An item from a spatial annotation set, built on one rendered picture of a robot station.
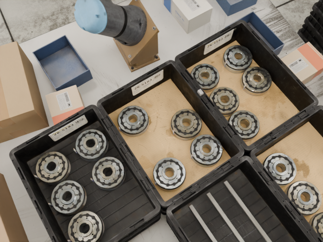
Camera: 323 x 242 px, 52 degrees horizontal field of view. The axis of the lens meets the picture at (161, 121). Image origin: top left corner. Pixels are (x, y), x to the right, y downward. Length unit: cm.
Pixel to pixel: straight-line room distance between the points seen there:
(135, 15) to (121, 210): 68
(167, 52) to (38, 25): 132
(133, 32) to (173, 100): 29
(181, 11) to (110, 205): 83
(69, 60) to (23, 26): 116
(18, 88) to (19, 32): 133
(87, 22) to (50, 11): 144
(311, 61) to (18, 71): 110
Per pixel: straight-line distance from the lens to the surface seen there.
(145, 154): 111
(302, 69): 141
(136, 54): 130
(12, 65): 133
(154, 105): 117
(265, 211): 112
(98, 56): 145
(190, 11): 145
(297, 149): 120
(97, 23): 116
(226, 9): 156
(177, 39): 147
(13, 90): 127
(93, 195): 110
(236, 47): 128
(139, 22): 128
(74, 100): 128
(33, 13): 264
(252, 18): 154
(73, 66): 144
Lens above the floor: 189
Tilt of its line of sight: 68 degrees down
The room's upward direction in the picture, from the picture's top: 1 degrees counter-clockwise
